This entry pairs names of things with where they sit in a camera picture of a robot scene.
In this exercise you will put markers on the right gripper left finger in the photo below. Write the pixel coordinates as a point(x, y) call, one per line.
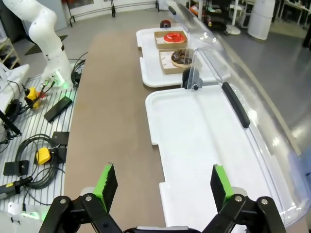
point(107, 189)

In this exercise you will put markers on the long black box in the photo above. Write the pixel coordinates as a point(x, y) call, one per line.
point(58, 109)

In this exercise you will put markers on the black square plate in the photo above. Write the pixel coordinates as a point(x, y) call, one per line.
point(60, 138)
point(12, 168)

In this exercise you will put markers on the white printed paper liner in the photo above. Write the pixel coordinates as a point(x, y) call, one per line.
point(166, 61)

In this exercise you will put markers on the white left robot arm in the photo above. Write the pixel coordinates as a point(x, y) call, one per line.
point(46, 36)

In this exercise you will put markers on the black utility cart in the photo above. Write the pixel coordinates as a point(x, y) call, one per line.
point(217, 14)

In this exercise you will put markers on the black handheld controller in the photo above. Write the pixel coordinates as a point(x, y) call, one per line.
point(11, 188)

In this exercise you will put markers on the yellow emergency stop button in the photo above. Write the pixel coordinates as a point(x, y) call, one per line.
point(43, 155)
point(32, 95)

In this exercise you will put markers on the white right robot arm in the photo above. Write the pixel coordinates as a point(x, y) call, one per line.
point(14, 221)

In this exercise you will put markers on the white display case base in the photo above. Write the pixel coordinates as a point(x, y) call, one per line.
point(194, 136)
point(150, 72)

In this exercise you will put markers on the white cylindrical air purifier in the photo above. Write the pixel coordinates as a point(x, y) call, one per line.
point(261, 19)

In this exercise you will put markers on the clear display case lid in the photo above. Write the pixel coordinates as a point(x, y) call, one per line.
point(267, 116)
point(201, 29)

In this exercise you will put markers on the chocolate donut in box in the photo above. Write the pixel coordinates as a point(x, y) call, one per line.
point(170, 71)

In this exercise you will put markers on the red frosted donut in box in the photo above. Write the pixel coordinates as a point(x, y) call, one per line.
point(159, 44)

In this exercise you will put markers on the white pole stand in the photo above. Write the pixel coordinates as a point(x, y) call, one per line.
point(233, 26)

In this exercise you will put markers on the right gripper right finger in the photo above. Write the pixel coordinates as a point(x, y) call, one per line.
point(219, 187)

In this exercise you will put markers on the red glazed donut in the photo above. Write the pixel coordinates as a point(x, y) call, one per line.
point(170, 38)

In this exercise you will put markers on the chocolate glazed donut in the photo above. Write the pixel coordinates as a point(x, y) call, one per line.
point(179, 58)

